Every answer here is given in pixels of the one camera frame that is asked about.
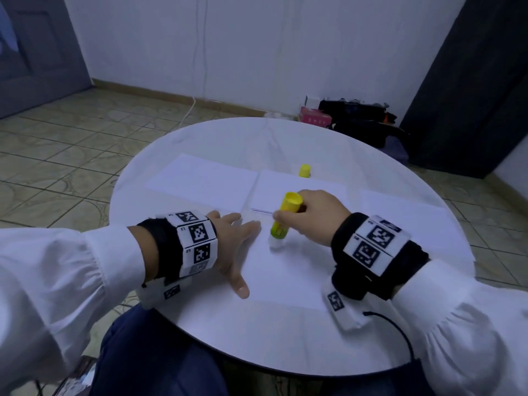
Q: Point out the white paper stack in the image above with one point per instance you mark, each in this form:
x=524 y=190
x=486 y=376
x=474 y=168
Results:
x=202 y=181
x=421 y=218

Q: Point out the grey door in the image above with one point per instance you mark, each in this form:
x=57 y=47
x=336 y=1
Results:
x=45 y=61

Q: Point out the blue hanging cloth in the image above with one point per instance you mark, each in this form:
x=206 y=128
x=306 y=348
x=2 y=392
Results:
x=6 y=33

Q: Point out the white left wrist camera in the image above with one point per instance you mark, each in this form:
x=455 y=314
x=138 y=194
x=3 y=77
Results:
x=165 y=292

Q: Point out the white item on floor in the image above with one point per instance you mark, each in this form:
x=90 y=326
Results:
x=279 y=115

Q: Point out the person's right hand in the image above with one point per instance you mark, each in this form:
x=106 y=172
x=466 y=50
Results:
x=322 y=217

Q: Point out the person's legs in blue jeans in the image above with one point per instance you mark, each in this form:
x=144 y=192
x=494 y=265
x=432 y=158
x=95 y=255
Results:
x=157 y=358

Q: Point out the person's right forearm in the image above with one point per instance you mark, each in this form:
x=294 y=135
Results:
x=470 y=334

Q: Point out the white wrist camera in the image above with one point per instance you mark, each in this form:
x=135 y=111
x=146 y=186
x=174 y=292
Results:
x=342 y=305
x=165 y=292

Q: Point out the black left wristband with markers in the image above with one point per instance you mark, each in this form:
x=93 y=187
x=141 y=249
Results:
x=186 y=243

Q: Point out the person's left hand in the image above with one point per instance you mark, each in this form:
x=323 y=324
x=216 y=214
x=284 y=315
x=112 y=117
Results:
x=233 y=239

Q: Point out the black right wristband with markers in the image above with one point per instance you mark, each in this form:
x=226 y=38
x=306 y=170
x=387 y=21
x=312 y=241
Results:
x=375 y=251

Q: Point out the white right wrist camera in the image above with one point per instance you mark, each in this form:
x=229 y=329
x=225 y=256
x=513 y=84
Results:
x=342 y=305

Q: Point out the black bag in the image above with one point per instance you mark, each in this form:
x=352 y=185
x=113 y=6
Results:
x=359 y=119

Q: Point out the blue suitcase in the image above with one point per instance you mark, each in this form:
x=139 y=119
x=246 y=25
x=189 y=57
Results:
x=396 y=148

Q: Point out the black wardrobe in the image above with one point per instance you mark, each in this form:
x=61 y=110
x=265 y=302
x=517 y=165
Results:
x=474 y=78

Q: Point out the person's left forearm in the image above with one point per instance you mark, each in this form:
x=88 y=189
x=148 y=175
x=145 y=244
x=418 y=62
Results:
x=58 y=292

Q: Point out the black phone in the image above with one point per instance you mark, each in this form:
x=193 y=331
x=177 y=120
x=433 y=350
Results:
x=76 y=377

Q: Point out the black wristband with markers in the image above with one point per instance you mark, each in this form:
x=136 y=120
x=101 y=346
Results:
x=186 y=243
x=375 y=251

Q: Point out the single white paper sheet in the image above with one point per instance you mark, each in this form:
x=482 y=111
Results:
x=272 y=189
x=289 y=276

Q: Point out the pink box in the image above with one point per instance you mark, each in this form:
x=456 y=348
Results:
x=315 y=118

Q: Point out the yellow glue stick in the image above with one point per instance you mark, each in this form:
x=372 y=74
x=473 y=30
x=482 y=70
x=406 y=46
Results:
x=289 y=202

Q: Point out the yellow glue stick cap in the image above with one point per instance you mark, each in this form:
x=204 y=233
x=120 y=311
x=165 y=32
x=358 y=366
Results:
x=305 y=170

